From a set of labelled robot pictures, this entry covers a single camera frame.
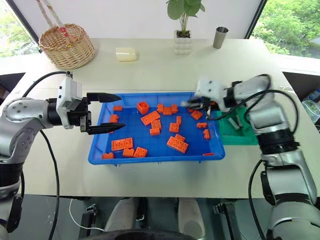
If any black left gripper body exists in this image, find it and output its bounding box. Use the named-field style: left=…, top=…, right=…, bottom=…
left=66, top=96, right=93, bottom=134

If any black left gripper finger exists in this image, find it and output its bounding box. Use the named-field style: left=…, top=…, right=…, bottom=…
left=87, top=122, right=126, bottom=136
left=86, top=92, right=123, bottom=104

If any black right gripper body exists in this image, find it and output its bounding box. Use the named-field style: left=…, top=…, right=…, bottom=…
left=199, top=95, right=217, bottom=120

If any green plastic bin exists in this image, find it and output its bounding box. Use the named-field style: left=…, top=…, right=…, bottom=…
left=214, top=104, right=260, bottom=147

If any blue plastic bin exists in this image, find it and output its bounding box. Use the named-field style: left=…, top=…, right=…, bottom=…
left=88, top=91, right=227, bottom=167

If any flat orange toy plate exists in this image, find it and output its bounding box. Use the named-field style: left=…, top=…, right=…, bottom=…
left=111, top=137, right=134, bottom=152

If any orange cube toy brick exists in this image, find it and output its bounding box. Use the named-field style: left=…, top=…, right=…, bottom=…
left=136, top=101, right=150, bottom=115

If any long orange toy brick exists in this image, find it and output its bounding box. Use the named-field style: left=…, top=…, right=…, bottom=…
left=140, top=110, right=161, bottom=126

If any large orange toy brick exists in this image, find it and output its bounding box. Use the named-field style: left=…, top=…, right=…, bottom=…
left=166, top=136, right=190, bottom=154

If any cream translucent block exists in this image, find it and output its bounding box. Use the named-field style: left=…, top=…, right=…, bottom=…
left=115, top=46, right=140, bottom=63

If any woven wicker basket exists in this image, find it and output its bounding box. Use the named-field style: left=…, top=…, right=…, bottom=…
left=34, top=0, right=96, bottom=71

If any green plant in white pot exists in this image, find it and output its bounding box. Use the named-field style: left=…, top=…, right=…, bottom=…
left=165, top=0, right=206, bottom=56

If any grey metal cup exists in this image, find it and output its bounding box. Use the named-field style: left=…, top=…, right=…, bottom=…
left=212, top=26, right=230, bottom=50

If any black crate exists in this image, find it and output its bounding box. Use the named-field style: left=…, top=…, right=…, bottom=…
left=282, top=71, right=320, bottom=132
left=0, top=72, right=27, bottom=101

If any grey rounded robot leg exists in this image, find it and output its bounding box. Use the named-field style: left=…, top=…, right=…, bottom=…
left=103, top=196, right=139, bottom=233
left=177, top=198, right=206, bottom=240

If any clear plastic bottle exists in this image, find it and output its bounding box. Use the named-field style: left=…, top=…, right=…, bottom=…
left=301, top=89, right=320, bottom=112

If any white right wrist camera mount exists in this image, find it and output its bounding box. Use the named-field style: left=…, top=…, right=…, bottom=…
left=194, top=78, right=230, bottom=113

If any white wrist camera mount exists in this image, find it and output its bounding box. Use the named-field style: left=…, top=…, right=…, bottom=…
left=55, top=75, right=84, bottom=130
left=194, top=78, right=230, bottom=113

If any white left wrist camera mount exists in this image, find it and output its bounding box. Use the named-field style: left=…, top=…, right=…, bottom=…
left=55, top=75, right=84, bottom=130

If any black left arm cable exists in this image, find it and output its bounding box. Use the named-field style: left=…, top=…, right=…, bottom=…
left=21, top=70, right=74, bottom=240

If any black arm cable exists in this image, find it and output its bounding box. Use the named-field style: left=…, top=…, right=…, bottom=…
left=211, top=74, right=301, bottom=240
left=21, top=70, right=74, bottom=240

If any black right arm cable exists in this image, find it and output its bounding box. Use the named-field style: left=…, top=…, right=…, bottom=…
left=211, top=74, right=301, bottom=240

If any black metal frame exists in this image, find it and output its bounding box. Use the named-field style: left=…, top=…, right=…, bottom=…
left=78, top=203, right=98, bottom=239
left=212, top=201, right=242, bottom=240

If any black window frame bar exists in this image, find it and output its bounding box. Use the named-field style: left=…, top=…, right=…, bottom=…
left=244, top=0, right=269, bottom=40
left=1, top=0, right=43, bottom=54

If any thin white cable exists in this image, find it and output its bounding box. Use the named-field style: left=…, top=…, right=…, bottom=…
left=69, top=198, right=105, bottom=232

